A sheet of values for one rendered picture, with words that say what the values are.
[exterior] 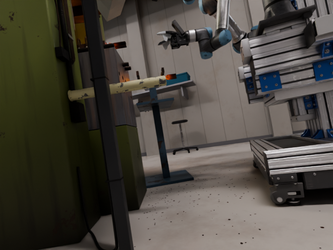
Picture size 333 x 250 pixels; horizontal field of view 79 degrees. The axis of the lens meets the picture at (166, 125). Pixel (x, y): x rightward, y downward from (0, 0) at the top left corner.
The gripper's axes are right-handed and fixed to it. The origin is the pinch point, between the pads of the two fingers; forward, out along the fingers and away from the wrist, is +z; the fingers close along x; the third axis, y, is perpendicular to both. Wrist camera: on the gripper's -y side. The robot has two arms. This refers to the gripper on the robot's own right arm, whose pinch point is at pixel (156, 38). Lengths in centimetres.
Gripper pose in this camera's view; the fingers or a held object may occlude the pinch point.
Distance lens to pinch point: 142.8
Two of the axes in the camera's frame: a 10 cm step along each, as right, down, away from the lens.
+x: 0.1, 0.5, 10.0
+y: 1.6, 9.9, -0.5
